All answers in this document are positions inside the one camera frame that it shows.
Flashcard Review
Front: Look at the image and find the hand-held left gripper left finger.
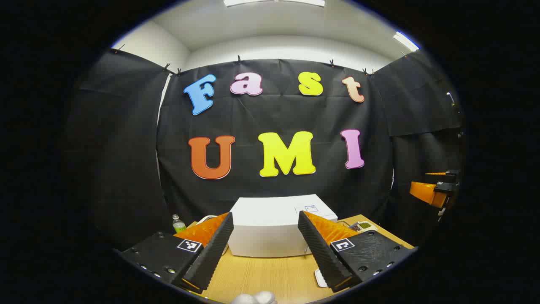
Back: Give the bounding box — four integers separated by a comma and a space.
120, 212, 235, 294

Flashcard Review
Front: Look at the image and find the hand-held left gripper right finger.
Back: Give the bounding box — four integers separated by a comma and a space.
297, 211, 417, 293

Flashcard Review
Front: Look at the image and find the white microwave oven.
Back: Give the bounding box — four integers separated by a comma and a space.
228, 194, 338, 258

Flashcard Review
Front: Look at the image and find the divided snack tray with beans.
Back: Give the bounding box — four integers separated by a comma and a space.
348, 220, 378, 234

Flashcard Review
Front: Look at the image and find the black backdrop cloth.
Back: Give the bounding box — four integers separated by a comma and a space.
63, 47, 467, 250

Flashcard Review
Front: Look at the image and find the small ceiling light panel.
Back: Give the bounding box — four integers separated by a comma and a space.
393, 31, 421, 52

